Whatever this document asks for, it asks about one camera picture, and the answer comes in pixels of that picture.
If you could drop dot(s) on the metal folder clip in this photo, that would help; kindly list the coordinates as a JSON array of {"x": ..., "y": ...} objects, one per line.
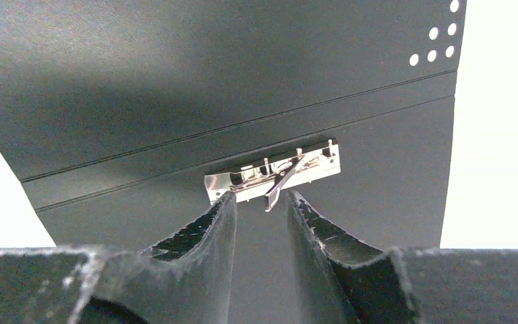
[{"x": 266, "y": 178}]

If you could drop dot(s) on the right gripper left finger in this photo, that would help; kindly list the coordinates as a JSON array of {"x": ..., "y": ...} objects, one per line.
[{"x": 185, "y": 278}]

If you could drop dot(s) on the red and black folder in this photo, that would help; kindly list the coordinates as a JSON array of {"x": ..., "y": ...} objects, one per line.
[{"x": 112, "y": 113}]

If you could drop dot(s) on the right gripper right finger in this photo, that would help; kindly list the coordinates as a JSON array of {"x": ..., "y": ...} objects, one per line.
[{"x": 341, "y": 279}]

